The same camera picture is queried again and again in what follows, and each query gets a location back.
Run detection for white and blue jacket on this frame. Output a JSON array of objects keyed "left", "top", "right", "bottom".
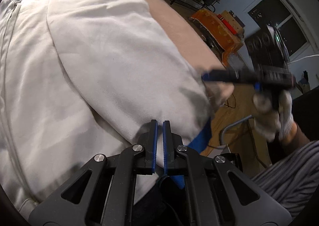
[{"left": 1, "top": 0, "right": 211, "bottom": 218}]

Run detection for brown sleeved right forearm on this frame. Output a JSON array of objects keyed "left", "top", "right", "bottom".
[{"left": 282, "top": 122, "right": 310, "bottom": 149}]

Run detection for white gloved right hand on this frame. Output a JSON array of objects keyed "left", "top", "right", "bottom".
[{"left": 252, "top": 90, "right": 297, "bottom": 145}]

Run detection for orange patterned covered box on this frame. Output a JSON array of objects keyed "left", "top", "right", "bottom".
[{"left": 189, "top": 8, "right": 243, "bottom": 67}]

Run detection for red and brown boxes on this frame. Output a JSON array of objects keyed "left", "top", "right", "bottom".
[{"left": 217, "top": 10, "right": 245, "bottom": 38}]

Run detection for dark night window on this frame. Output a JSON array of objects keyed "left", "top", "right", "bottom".
[{"left": 248, "top": 0, "right": 308, "bottom": 56}]

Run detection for tan bed blanket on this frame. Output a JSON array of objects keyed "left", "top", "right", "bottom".
[{"left": 134, "top": 0, "right": 235, "bottom": 112}]

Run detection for zebra striped trouser leg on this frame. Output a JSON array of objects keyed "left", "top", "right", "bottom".
[{"left": 251, "top": 141, "right": 319, "bottom": 218}]

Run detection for grey metal chair frame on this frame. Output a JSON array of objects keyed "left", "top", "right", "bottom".
[{"left": 219, "top": 115, "right": 255, "bottom": 146}]

